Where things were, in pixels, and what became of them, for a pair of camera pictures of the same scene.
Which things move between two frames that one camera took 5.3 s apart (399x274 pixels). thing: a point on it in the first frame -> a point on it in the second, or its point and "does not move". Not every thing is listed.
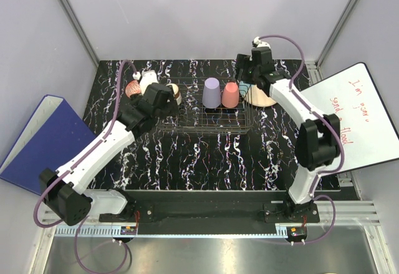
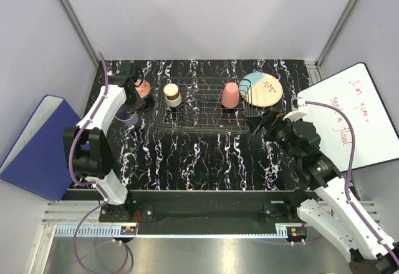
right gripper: x=243 y=62 -> x=270 y=123
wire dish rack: x=235 y=115 does not move
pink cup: x=230 y=97 does not move
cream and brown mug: x=176 y=92 does not move
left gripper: x=171 y=108 -> x=137 y=105
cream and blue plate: x=254 y=95 does not move
